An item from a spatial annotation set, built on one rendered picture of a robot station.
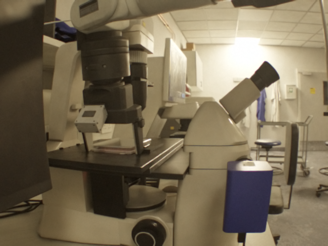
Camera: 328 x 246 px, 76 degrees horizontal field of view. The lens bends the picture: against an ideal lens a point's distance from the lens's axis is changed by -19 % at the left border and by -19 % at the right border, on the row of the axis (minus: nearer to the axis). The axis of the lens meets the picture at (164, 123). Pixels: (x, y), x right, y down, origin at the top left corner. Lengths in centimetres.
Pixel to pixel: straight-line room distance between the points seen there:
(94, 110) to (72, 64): 21
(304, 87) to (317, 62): 80
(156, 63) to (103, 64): 72
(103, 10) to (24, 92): 17
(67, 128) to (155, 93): 58
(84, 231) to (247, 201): 35
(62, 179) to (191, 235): 29
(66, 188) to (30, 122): 25
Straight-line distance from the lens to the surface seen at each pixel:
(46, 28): 96
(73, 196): 55
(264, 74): 48
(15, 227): 67
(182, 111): 120
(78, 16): 43
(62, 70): 62
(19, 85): 33
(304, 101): 664
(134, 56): 54
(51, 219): 59
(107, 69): 42
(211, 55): 648
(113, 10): 38
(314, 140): 679
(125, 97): 43
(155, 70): 112
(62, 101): 61
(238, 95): 47
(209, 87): 636
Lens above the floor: 104
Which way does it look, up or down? 3 degrees down
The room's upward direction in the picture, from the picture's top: straight up
